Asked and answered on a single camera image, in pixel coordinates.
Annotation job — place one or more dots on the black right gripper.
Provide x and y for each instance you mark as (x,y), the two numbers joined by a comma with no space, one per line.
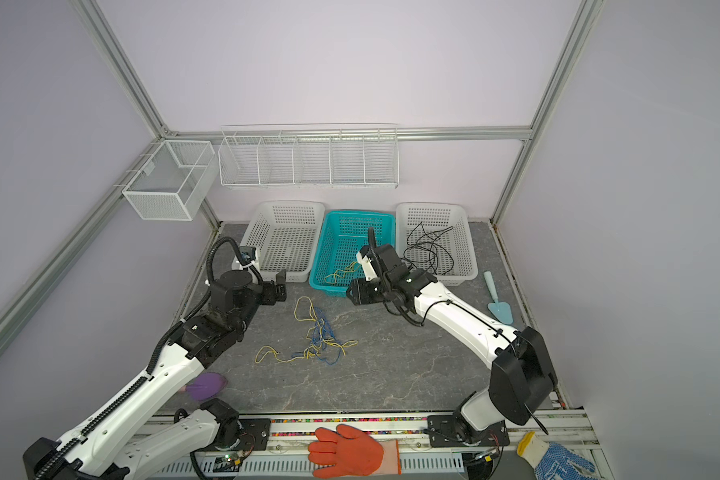
(361,295)

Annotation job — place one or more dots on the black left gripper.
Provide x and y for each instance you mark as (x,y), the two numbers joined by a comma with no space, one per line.
(270,296)

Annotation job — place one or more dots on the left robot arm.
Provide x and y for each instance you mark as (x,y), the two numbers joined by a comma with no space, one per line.
(103,447)

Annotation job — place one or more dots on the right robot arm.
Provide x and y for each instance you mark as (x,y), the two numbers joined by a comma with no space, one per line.
(521,373)

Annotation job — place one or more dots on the teal plastic basket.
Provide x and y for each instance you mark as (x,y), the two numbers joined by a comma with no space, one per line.
(343,234)

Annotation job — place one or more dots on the white plastic basket left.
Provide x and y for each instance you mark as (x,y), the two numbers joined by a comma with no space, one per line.
(285,236)

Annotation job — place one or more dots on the white plastic basket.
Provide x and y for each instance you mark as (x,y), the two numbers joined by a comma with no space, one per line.
(285,236)
(436,237)

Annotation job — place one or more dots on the white plastic basket right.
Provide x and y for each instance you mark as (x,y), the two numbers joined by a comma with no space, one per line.
(436,237)

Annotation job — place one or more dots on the pink purple brush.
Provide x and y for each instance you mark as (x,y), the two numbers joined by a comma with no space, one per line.
(205,386)

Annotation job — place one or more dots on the orange rubber glove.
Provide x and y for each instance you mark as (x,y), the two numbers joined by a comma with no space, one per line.
(348,451)

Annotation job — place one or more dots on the blue white knit glove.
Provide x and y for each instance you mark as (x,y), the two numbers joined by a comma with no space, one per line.
(552,461)

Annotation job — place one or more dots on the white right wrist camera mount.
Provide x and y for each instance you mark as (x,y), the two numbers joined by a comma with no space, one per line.
(367,268)

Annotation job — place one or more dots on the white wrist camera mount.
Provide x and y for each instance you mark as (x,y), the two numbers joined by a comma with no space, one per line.
(367,268)
(245,257)

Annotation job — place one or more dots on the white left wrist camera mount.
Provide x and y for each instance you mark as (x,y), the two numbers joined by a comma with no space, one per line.
(245,257)

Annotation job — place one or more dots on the long white wire shelf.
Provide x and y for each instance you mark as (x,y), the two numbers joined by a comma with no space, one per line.
(309,155)

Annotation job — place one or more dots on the small white wire basket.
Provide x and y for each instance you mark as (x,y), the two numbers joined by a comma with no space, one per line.
(173,181)

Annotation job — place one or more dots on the mint green brush handle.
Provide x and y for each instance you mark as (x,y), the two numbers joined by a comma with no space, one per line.
(499,309)

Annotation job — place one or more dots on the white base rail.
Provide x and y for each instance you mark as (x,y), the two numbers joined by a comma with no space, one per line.
(145,458)

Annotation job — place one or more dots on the aluminium frame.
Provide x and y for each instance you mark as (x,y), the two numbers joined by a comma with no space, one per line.
(460,82)

